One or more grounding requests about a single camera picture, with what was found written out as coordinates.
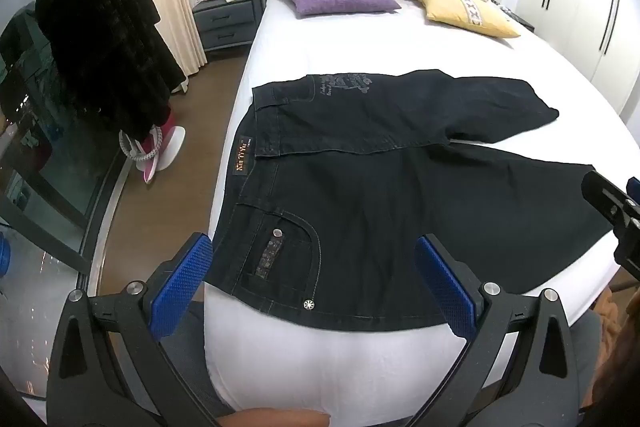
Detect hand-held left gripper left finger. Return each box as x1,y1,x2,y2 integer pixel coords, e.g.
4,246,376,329
45,232,223,427

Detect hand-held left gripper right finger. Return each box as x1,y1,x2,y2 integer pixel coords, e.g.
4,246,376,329
405,234,587,427

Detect black denim pants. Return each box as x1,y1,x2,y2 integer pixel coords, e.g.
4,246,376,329
205,68,613,333

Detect person's left forearm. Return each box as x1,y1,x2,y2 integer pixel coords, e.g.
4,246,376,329
235,409,332,427

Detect person's leg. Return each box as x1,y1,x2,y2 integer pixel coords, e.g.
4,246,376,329
170,302,236,427
570,307,603,423

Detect pink white floor stand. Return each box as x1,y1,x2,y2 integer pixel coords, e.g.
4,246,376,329
119,112,187,184

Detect white wardrobe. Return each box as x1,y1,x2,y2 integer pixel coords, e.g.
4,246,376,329
515,0,640,122

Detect dark nightstand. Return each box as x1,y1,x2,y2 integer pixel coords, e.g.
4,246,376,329
500,6,536,32

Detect yellow cushion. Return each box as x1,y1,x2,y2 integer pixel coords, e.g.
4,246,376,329
414,0,522,39

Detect black hanging coat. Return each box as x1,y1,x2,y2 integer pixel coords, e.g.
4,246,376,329
35,0,188,142

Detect grey nightstand with drawers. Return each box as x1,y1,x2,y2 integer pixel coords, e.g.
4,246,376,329
192,0,263,52

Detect bed with grey headboard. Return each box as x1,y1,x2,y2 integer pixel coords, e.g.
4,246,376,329
200,0,631,418

